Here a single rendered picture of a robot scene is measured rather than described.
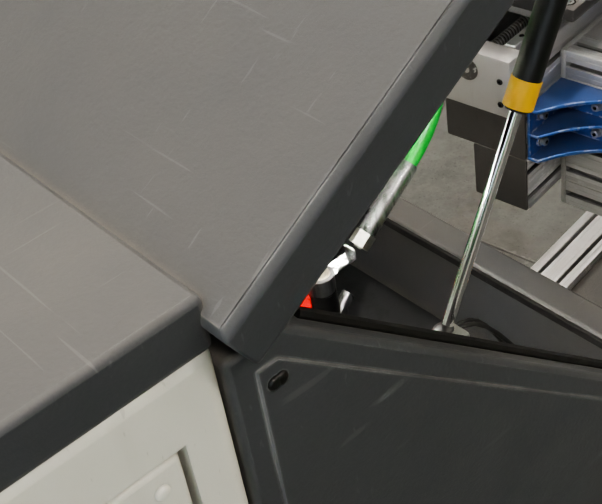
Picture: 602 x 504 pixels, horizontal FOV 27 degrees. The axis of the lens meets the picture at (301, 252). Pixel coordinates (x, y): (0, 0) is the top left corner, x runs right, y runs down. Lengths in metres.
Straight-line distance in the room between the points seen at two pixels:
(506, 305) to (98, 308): 0.87
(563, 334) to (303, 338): 0.74
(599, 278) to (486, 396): 1.70
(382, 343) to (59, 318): 0.20
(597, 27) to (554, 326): 0.58
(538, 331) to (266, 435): 0.76
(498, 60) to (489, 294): 0.38
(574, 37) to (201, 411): 1.26
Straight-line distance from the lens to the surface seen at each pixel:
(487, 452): 0.85
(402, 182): 1.22
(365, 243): 1.21
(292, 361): 0.65
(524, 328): 1.41
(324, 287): 1.20
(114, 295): 0.60
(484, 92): 1.72
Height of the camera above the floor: 1.88
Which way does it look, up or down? 40 degrees down
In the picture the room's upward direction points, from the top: 10 degrees counter-clockwise
